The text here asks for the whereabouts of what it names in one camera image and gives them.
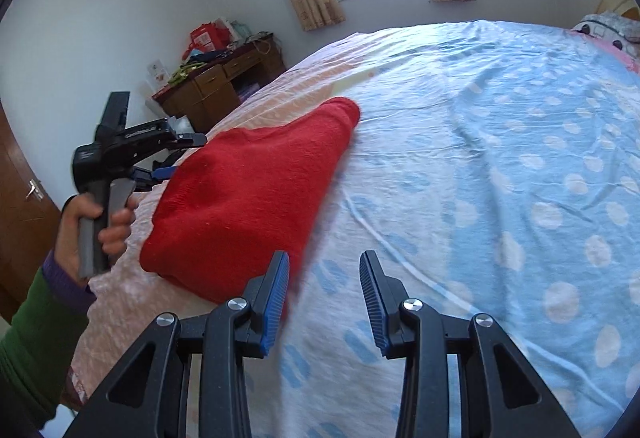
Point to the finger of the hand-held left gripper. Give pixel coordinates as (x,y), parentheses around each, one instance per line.
(170,135)
(160,174)

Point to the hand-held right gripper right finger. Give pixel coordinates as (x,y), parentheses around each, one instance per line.
(372,303)

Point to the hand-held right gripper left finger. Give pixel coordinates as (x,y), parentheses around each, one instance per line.
(275,303)

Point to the red knit sweater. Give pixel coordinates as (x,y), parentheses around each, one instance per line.
(240,198)

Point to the person's left forearm green sleeve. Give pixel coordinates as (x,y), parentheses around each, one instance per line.
(40,333)

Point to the person's left hand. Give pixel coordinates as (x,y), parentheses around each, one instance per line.
(67,238)

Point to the green packets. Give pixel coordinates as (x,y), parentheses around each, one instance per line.
(182,74)

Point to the white picture card box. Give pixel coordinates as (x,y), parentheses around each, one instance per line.
(157,73)

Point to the brown wooden desk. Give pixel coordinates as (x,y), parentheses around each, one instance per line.
(215,88)

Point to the brown wooden door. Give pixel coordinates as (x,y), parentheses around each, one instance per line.
(25,228)

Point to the pale green bag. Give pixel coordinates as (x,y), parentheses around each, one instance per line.
(240,32)

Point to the bed with dotted sheet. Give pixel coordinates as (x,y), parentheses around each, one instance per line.
(475,168)

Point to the pink cartoon pillow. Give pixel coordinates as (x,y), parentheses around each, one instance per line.
(625,54)

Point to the grey cloth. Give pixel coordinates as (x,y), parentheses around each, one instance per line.
(620,23)

